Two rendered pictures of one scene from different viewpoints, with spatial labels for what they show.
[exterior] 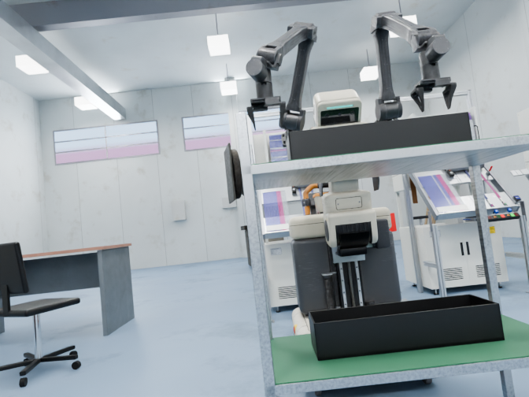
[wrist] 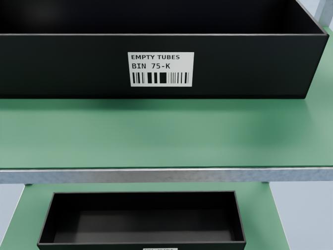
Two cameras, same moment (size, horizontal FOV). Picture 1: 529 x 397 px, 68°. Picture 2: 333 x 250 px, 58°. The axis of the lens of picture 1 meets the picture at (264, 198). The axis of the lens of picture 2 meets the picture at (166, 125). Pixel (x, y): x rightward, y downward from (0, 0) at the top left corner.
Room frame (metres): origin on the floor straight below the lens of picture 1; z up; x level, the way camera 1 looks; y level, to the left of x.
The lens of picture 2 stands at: (1.78, -0.33, 1.25)
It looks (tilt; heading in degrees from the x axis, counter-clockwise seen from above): 42 degrees down; 179
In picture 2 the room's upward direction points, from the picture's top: straight up
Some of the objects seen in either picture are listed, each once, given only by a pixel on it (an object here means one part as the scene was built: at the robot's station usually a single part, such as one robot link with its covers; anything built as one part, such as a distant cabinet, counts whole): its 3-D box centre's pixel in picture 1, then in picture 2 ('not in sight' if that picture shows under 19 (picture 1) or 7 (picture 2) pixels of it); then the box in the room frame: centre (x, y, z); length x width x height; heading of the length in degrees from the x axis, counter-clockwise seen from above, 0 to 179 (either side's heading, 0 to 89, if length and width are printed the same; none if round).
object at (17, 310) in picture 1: (35, 306); not in sight; (2.60, 1.58, 0.43); 0.54 x 0.54 x 0.85
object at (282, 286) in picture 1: (302, 235); not in sight; (3.70, -0.32, 0.66); 1.01 x 0.73 x 1.31; 0
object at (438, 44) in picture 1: (433, 44); not in sight; (1.26, -0.61, 1.31); 0.11 x 0.09 x 0.12; 1
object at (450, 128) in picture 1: (373, 145); (133, 43); (1.30, -0.38, 1.01); 0.57 x 0.17 x 0.11; 89
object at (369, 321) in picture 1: (399, 324); (144, 225); (1.30, -0.39, 0.41); 0.57 x 0.17 x 0.11; 90
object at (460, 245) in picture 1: (449, 254); not in sight; (3.88, -1.75, 0.31); 0.70 x 0.65 x 0.62; 90
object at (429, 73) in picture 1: (430, 76); not in sight; (1.29, -0.61, 1.22); 0.10 x 0.07 x 0.07; 90
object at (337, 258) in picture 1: (361, 235); not in sight; (1.91, -0.45, 0.68); 0.28 x 0.27 x 0.25; 89
